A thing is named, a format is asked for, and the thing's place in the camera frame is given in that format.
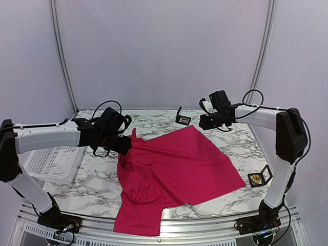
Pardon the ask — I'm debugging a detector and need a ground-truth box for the white plastic basket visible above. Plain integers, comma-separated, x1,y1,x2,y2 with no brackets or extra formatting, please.
24,147,87,185

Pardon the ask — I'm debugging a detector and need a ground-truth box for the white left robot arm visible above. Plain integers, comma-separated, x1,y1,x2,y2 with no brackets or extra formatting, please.
1,115,132,231

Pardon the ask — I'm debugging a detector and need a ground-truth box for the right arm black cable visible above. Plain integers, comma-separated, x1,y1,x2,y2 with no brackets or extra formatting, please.
240,89,312,165

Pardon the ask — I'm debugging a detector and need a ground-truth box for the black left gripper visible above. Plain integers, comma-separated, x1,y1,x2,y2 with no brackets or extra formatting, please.
99,132,132,155

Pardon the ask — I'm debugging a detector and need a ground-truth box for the aluminium right corner post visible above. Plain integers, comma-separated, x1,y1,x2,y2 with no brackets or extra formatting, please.
250,0,276,90

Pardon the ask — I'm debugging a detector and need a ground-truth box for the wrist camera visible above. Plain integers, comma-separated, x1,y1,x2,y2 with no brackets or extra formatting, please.
198,90,231,114
98,107,132,134

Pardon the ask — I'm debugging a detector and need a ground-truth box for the aluminium corner post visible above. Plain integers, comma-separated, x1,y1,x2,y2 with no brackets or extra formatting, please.
250,0,276,90
48,0,79,115

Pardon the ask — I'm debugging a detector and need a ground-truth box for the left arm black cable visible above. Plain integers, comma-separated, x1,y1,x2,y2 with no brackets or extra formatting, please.
91,99,123,121

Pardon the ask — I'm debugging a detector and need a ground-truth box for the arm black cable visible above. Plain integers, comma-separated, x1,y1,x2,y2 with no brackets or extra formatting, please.
91,99,123,121
240,89,312,165

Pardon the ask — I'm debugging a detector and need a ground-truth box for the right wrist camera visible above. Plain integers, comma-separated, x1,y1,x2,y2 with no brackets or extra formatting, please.
198,90,231,114

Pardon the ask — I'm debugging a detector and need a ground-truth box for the black brooch box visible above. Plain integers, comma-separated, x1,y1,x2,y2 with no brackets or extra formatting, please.
175,106,191,126
248,165,273,188

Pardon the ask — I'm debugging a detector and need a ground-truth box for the aluminium front frame rail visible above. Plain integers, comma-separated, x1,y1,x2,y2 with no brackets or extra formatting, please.
9,203,308,245

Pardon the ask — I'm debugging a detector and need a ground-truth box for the aluminium left corner post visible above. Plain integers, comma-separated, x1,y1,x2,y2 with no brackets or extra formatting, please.
48,0,79,115

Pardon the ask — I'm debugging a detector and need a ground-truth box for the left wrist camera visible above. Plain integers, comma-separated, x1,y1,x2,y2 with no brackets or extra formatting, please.
98,107,132,134

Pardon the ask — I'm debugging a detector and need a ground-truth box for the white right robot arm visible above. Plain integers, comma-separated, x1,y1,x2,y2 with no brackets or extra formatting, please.
199,99,311,234

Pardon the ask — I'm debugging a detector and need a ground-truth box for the gold brooch in box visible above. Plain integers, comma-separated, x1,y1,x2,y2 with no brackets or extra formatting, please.
252,174,261,183

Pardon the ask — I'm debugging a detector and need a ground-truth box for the magenta t-shirt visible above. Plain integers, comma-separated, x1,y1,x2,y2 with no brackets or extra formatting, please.
114,126,245,236

